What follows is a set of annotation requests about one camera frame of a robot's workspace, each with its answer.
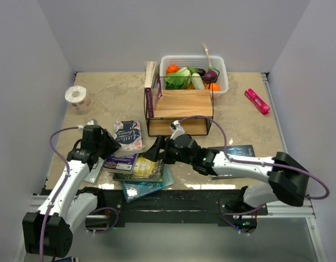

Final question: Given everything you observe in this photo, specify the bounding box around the yellow pepper toy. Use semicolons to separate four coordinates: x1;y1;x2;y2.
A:
186;83;196;90

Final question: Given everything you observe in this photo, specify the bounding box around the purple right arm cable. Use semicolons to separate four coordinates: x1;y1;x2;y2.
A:
175;116;330;235

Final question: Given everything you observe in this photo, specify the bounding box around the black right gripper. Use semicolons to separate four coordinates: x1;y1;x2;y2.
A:
143;135;194;166

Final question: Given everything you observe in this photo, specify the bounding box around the purple paperback under stack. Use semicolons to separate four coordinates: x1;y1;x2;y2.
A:
103;154;138;174

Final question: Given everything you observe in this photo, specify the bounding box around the pale Gatsby book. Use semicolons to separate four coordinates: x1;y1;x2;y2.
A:
84;158;104;184

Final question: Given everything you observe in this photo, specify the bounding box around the purple Treehouse paperback book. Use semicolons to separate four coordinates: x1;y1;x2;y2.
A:
144;61;162;118

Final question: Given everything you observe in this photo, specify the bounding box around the pink rectangular box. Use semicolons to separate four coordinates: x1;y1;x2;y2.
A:
244;88;270;115

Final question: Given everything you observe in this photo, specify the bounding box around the aluminium frame rail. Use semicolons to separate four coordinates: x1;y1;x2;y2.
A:
13;72;328;262

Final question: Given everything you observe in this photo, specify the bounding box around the large orange fruit toy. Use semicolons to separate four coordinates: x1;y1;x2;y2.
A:
205;82;220;92

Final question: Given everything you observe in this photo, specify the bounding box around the white radish toy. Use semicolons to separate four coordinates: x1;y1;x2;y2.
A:
191;73;205;90

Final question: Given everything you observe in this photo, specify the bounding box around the toilet paper roll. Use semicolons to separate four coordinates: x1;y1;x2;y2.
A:
64;86;92;115

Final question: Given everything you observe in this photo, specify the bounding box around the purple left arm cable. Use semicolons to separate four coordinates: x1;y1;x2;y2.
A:
38;125;120;262

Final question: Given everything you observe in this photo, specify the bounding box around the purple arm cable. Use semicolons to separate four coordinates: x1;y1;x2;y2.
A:
175;116;330;235
38;125;120;262

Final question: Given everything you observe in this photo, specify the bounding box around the Little Women book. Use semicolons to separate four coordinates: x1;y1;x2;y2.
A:
114;120;144;157

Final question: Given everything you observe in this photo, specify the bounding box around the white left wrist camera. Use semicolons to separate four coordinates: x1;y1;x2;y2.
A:
85;118;99;128

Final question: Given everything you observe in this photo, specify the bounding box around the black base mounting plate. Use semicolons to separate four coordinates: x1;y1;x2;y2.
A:
39;188;269;238

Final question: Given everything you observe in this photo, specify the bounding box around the small orange pumpkin toy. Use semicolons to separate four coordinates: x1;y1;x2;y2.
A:
166;64;180;75

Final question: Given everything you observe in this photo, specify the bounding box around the green lettuce toy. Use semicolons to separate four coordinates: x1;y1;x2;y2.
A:
164;67;191;90

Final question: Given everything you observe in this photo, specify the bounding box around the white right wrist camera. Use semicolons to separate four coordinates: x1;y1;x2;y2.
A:
169;120;185;140

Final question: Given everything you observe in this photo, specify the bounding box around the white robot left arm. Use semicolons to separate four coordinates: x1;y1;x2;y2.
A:
22;124;120;261

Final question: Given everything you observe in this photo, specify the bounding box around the dark eggplant toy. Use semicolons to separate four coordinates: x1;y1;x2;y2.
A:
197;68;206;76

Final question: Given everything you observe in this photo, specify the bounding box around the wooden shelf with wire frame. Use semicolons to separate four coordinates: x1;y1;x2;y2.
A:
144;86;214;137

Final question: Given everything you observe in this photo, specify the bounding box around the purple onion toy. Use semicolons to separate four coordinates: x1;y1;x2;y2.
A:
202;43;220;83

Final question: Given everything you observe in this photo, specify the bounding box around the white plastic basket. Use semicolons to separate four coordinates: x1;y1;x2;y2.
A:
160;55;229;99

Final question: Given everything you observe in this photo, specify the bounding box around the dark Wuthering Heights book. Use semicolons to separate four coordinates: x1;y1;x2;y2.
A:
211;145;255;180

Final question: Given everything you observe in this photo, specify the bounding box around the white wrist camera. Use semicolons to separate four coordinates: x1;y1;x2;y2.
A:
85;118;99;128
169;120;185;140

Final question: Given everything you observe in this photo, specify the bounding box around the green yellow fantasy book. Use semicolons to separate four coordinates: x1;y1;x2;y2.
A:
113;156;164;182

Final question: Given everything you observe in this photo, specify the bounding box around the blue book at bottom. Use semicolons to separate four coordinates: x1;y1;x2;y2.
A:
122;166;174;203

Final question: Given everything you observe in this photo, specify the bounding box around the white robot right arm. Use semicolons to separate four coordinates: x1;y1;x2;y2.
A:
143;134;308;215

